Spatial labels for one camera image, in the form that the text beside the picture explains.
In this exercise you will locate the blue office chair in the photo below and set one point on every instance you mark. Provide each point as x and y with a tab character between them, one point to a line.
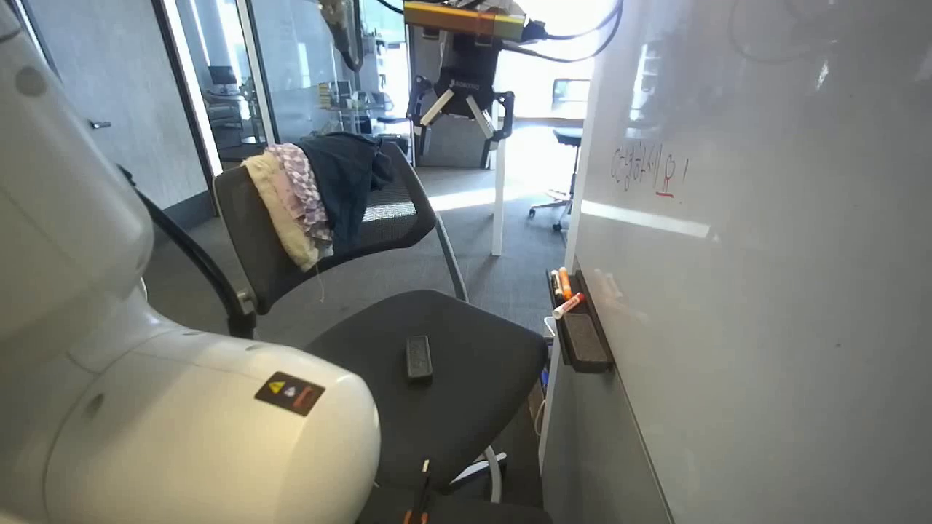
569	104

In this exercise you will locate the black whiteboard eraser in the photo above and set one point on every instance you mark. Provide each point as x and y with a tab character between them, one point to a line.
416	358

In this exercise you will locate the cream patterned cloth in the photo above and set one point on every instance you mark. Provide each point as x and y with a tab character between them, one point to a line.
285	187

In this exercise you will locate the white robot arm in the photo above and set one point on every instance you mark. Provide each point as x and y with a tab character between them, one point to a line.
112	411

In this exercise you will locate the large white whiteboard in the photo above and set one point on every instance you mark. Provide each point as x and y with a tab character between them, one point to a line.
754	230

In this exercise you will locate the dark blue jacket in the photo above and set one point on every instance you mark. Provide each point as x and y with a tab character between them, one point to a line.
346	169

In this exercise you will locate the black marker tray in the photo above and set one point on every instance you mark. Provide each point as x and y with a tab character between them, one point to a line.
581	331

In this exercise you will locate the white orange marker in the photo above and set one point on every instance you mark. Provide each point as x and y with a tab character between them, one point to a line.
569	303

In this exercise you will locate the grey office chair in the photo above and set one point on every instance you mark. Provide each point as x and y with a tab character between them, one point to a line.
437	465

